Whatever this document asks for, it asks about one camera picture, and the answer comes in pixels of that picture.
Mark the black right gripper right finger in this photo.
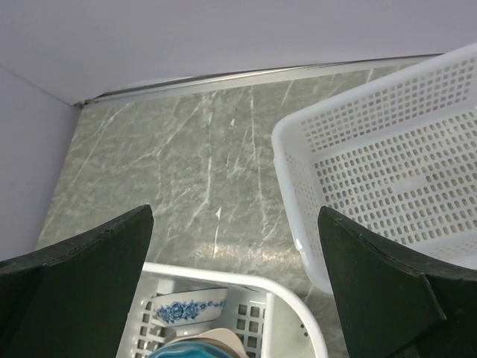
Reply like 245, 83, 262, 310
318, 207, 476, 357

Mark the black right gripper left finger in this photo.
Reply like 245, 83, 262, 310
1, 204, 154, 357

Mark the blue floral white bowl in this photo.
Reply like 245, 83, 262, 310
151, 287, 228, 327

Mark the white round dish basket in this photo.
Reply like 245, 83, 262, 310
116, 263, 328, 358

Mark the teal blue bowl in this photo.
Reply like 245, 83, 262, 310
147, 341, 232, 358

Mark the white perforated rectangular basket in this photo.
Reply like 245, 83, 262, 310
271, 45, 476, 293

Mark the beige ceramic bowl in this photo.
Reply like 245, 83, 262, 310
173, 328, 247, 358

